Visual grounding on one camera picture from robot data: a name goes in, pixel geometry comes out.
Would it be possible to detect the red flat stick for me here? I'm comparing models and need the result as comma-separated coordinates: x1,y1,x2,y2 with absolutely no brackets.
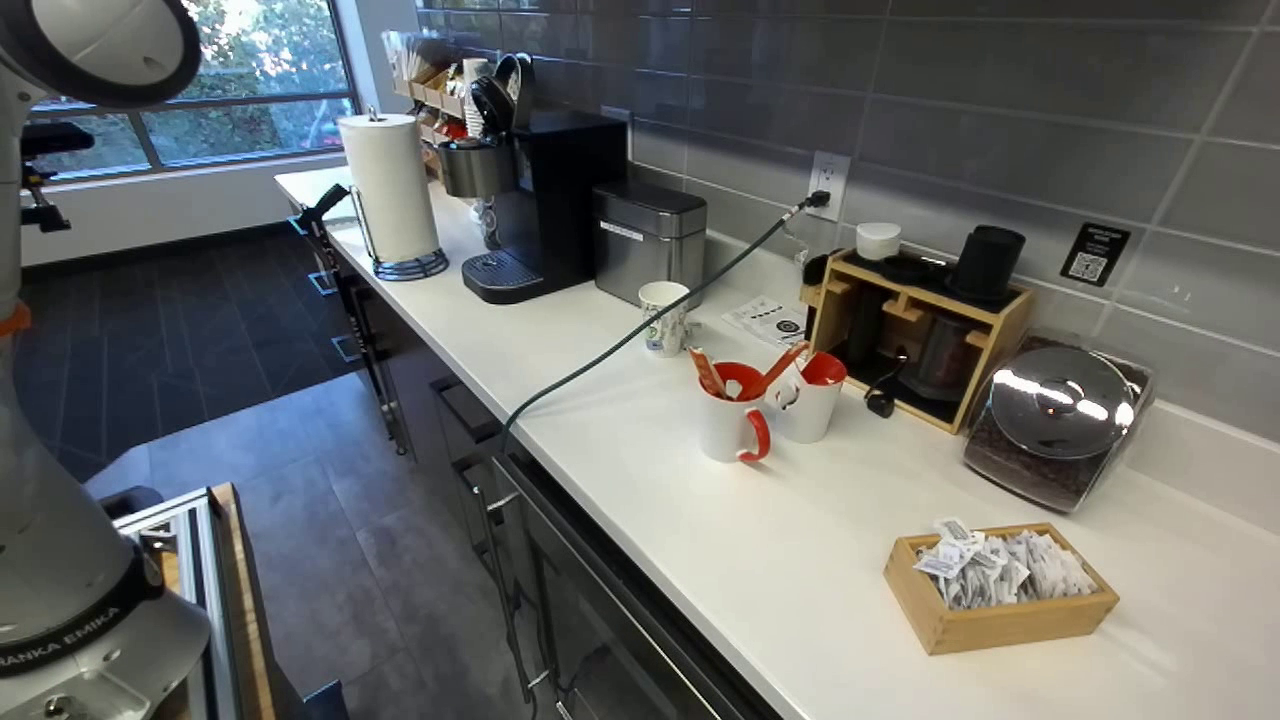
685,343,730,405

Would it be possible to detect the white mug red inside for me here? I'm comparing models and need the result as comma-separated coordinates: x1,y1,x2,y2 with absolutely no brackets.
767,343,853,449
697,359,779,468

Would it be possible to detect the dark base cabinet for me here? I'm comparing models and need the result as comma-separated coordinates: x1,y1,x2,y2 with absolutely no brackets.
375,312,563,720

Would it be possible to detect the aluminium frame robot cart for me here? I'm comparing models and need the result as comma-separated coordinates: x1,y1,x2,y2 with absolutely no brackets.
100,482,289,720

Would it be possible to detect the red gold-printed stick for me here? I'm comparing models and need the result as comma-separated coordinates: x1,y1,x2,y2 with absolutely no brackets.
755,342,810,399

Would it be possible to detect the dark glass jar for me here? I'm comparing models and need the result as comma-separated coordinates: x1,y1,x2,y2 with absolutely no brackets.
914,312,982,409

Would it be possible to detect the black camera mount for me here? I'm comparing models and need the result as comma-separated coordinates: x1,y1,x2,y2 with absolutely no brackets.
17,119,100,241

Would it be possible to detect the white printed paper cup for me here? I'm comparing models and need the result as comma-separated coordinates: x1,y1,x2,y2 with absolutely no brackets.
636,278,697,359

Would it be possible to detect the dark green power cable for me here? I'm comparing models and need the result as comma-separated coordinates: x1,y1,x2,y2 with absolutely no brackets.
491,188,840,449

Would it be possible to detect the white sugar packets pile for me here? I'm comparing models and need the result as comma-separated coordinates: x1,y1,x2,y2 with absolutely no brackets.
913,515,1105,615

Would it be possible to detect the black coffee machine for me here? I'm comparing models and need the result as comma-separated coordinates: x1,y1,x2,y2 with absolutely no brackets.
435,108,631,310

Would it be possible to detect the white paper towel roll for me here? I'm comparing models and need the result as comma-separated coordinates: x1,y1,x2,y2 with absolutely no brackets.
335,108,454,289

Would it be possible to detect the window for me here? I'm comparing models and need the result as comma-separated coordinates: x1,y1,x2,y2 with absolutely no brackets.
25,0,366,180

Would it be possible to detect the white wall outlet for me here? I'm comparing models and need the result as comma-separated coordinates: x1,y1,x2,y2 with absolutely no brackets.
805,147,854,224

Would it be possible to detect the small white cup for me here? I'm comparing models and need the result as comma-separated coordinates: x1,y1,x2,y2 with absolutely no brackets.
853,221,905,266

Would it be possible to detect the black cylindrical container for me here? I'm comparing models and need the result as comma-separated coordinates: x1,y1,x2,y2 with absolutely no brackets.
942,221,1027,312

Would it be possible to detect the wooden packet box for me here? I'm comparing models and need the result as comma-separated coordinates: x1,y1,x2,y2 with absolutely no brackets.
879,519,1123,662

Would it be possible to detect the stainless steel box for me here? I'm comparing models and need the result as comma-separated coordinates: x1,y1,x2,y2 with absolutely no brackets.
586,180,712,312

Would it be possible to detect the wooden countertop shelf organizer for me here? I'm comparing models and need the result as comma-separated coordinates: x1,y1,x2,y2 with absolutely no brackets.
798,247,1039,439

